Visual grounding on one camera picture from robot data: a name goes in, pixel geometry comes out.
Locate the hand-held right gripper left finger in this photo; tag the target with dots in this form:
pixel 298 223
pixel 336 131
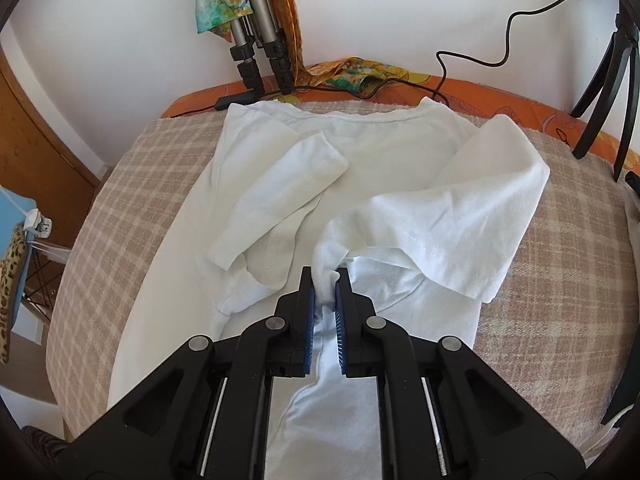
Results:
pixel 307 320

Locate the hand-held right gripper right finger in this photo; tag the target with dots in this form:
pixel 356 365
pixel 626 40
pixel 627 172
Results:
pixel 341 320

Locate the white t-shirt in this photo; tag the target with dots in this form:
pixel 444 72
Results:
pixel 380 160

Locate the white clothes peg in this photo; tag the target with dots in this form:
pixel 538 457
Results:
pixel 39 222

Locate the beige plaid blanket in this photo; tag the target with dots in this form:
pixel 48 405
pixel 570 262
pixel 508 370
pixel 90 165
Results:
pixel 550 285

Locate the yellow green patterned cloth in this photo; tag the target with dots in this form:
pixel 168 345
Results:
pixel 360 75

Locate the orange patterned mattress sheet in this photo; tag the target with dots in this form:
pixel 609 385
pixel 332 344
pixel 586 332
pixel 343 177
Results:
pixel 500 100

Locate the dark woven object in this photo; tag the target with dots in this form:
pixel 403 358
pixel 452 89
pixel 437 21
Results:
pixel 42 440

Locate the leopard print cloth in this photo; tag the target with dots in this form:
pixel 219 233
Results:
pixel 10 280

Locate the orange hanging cloth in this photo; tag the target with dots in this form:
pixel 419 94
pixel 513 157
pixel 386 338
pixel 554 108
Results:
pixel 292 20

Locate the folded silver tripod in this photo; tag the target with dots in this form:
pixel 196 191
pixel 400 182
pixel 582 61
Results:
pixel 272 20

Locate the light blue cloth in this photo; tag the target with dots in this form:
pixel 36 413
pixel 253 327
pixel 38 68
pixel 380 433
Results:
pixel 12 210

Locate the wooden door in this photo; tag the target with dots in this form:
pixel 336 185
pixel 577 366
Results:
pixel 35 160

